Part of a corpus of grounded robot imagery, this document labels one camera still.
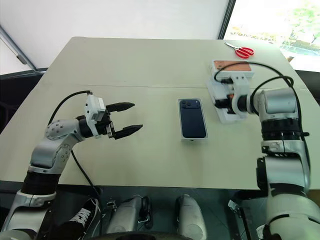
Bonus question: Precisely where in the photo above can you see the black sneaker with white laces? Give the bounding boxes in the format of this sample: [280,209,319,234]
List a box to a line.
[61,197,103,240]

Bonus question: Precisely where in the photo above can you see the dark window frame post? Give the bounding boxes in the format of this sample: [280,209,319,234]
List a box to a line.
[217,0,237,40]

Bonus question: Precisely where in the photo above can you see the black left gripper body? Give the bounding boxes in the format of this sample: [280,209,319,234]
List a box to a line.
[95,111,116,139]

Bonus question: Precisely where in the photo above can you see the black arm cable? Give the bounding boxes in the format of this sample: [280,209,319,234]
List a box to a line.
[213,61,311,161]
[50,90,102,200]

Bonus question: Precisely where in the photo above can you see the grey metal stand pole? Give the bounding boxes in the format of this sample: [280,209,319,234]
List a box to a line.
[0,24,39,72]

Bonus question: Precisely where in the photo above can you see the metal table leg bracket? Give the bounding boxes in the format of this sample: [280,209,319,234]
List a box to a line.
[227,199,251,240]

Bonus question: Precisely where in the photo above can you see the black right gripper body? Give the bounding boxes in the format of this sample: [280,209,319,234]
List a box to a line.
[222,90,237,111]

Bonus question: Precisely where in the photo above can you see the silver robot leg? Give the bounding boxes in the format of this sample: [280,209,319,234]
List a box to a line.
[174,194,209,240]
[106,195,154,236]

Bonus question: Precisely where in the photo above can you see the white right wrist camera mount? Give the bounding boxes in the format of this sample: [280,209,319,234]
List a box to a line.
[230,73,251,119]

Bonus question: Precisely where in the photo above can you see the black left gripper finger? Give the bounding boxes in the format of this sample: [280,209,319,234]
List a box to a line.
[105,101,136,114]
[113,124,144,141]

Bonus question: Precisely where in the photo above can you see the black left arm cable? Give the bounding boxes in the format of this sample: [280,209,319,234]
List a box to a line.
[50,90,102,200]

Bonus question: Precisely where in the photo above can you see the white phone box base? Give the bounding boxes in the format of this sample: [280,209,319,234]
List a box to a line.
[177,97,210,145]

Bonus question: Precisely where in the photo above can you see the red handled scissors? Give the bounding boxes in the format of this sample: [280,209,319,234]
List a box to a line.
[223,41,256,59]

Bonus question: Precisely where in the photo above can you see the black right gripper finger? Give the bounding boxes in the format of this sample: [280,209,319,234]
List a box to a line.
[214,98,227,110]

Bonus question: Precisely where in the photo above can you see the dark blue smartphone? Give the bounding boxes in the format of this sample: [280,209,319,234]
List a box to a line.
[178,98,209,139]

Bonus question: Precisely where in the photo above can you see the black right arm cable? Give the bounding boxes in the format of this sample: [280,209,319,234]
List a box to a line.
[213,61,311,161]

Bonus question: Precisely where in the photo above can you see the orange print phone box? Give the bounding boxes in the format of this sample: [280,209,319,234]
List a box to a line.
[210,59,256,79]

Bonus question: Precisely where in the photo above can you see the white phone box lid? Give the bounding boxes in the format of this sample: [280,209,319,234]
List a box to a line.
[207,76,250,125]

